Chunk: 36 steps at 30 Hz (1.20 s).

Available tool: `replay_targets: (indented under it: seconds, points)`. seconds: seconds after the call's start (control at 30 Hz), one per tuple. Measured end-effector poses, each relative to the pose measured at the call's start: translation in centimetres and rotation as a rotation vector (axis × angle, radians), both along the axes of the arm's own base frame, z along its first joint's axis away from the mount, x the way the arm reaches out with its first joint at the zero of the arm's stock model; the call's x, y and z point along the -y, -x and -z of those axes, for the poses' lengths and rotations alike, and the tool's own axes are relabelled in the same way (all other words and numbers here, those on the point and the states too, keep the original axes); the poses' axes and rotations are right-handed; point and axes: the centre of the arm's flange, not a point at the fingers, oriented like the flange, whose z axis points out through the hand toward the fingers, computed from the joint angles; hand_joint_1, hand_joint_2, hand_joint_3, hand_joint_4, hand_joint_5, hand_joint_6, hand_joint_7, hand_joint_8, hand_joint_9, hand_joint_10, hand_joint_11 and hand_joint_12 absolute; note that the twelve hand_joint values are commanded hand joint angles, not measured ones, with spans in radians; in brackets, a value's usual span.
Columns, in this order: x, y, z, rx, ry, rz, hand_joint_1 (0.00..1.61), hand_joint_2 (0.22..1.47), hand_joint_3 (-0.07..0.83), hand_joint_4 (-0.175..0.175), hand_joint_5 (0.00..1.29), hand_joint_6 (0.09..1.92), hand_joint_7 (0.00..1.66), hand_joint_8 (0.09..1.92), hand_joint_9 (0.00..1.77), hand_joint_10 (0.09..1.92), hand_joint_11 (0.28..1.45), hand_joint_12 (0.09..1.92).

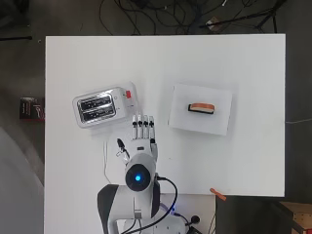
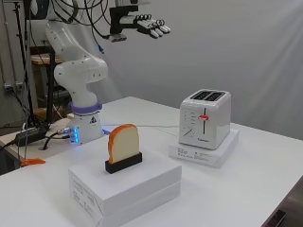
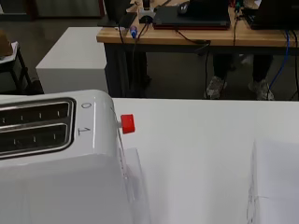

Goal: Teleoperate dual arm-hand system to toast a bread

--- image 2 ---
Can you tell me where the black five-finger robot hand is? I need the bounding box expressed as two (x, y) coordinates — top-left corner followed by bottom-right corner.
(108, 5), (172, 40)

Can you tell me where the wooden shelf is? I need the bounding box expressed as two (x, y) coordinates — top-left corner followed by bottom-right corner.
(30, 52), (62, 66)

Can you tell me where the black stand pole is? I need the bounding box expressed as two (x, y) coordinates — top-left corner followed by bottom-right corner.
(12, 0), (41, 127)

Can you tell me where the toy bread slice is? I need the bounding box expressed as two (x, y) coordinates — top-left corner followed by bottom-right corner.
(107, 123), (141, 165)

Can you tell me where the white steel toaster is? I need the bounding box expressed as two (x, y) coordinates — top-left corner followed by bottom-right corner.
(178, 88), (232, 150)

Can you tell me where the black block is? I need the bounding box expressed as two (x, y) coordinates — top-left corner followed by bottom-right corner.
(104, 151), (143, 175)

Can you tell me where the black power box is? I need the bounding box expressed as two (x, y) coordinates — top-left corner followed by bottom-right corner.
(14, 126), (48, 147)

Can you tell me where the white flat box with print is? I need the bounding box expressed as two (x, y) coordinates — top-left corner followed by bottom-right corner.
(168, 128), (241, 169)

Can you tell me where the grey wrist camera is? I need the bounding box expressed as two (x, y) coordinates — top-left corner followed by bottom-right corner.
(108, 32), (128, 44)

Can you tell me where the black cable with blue plug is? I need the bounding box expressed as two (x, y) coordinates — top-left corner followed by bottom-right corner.
(82, 0), (106, 55)

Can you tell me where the black looped cable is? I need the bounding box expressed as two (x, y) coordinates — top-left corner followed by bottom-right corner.
(50, 0), (112, 27)

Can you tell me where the black metal frame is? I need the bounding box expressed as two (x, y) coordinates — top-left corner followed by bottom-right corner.
(29, 46), (71, 125)

